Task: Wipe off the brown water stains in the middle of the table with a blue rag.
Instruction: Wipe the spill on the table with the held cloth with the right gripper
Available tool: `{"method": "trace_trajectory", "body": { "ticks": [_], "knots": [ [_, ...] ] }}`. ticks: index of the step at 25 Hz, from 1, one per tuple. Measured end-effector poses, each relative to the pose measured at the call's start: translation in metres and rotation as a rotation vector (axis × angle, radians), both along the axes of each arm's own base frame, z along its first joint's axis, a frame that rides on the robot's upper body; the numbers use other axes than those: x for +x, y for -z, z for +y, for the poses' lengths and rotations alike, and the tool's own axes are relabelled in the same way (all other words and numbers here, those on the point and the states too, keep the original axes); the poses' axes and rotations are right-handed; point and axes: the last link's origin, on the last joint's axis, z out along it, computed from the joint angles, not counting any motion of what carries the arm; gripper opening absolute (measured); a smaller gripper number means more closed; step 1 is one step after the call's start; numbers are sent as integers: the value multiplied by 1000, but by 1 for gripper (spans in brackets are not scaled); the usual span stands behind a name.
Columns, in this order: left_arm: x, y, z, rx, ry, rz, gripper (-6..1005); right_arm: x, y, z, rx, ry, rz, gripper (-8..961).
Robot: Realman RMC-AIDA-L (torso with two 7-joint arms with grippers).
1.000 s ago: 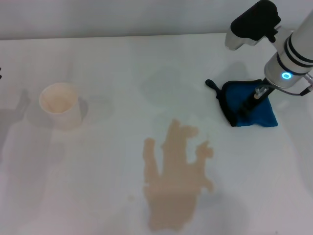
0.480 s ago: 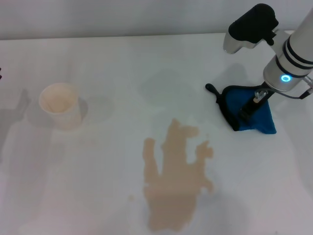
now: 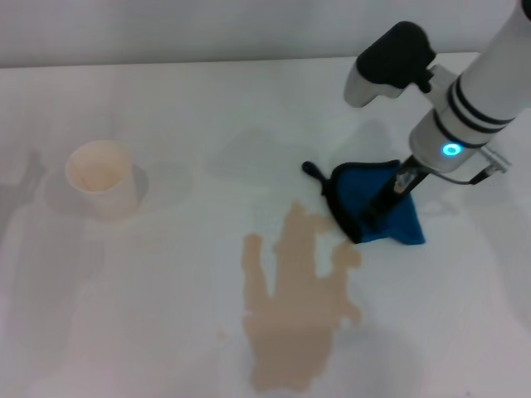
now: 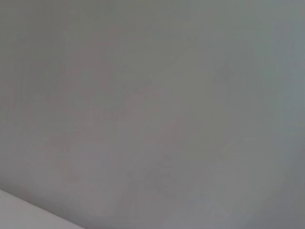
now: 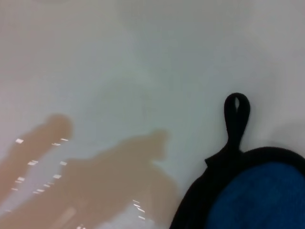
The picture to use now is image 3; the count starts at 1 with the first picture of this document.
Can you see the white paper cup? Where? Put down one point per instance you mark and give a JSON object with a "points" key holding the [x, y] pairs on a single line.
{"points": [[103, 182]]}

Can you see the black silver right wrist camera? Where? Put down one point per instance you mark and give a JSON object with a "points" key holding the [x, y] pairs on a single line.
{"points": [[394, 58]]}

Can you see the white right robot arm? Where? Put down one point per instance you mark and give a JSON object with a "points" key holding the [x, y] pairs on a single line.
{"points": [[477, 95]]}

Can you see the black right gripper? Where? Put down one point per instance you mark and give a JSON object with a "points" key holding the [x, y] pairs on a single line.
{"points": [[392, 195]]}

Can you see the blue rag with black trim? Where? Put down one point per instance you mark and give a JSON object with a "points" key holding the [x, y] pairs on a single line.
{"points": [[352, 195]]}

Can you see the brown water stain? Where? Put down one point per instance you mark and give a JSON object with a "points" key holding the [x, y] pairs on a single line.
{"points": [[290, 323]]}

